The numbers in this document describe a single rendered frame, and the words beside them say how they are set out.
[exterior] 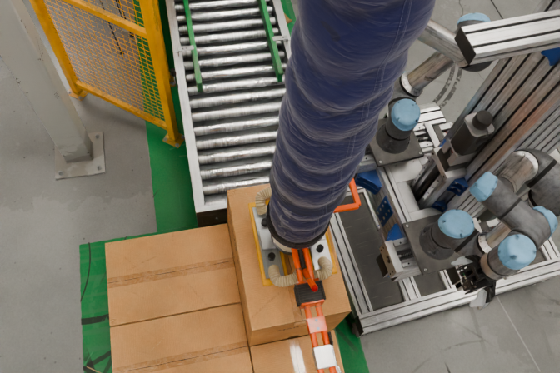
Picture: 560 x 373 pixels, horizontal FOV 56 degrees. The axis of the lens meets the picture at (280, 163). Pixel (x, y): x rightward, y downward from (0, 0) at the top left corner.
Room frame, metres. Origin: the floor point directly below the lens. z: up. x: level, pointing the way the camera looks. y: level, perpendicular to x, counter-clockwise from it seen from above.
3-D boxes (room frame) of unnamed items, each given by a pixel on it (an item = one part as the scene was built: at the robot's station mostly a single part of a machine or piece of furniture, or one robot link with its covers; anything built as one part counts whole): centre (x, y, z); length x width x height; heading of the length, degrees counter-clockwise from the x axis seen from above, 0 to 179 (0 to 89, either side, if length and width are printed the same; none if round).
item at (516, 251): (0.48, -0.60, 1.82); 0.09 x 0.08 x 0.11; 141
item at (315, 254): (0.74, -0.18, 1.08); 0.34 x 0.10 x 0.05; 20
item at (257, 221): (0.67, -0.01, 1.08); 0.34 x 0.10 x 0.05; 20
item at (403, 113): (1.26, -0.48, 1.20); 0.13 x 0.12 x 0.14; 5
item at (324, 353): (0.27, -0.25, 1.18); 0.07 x 0.07 x 0.04; 20
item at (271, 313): (0.70, -0.09, 0.74); 0.60 x 0.40 x 0.40; 20
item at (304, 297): (0.47, -0.18, 1.18); 0.10 x 0.08 x 0.06; 110
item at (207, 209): (1.04, 0.04, 0.58); 0.70 x 0.03 x 0.06; 110
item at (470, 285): (0.48, -0.59, 1.66); 0.09 x 0.08 x 0.12; 115
